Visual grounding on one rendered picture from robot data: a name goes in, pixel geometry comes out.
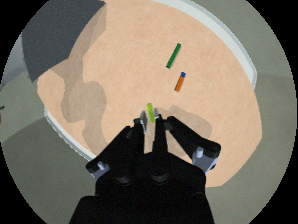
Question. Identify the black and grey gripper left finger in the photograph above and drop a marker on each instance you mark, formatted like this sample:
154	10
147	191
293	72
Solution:
124	167

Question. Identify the orange rod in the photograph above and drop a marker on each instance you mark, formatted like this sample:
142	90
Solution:
179	83

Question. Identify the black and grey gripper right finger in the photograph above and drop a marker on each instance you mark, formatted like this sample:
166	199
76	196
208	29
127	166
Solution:
204	153

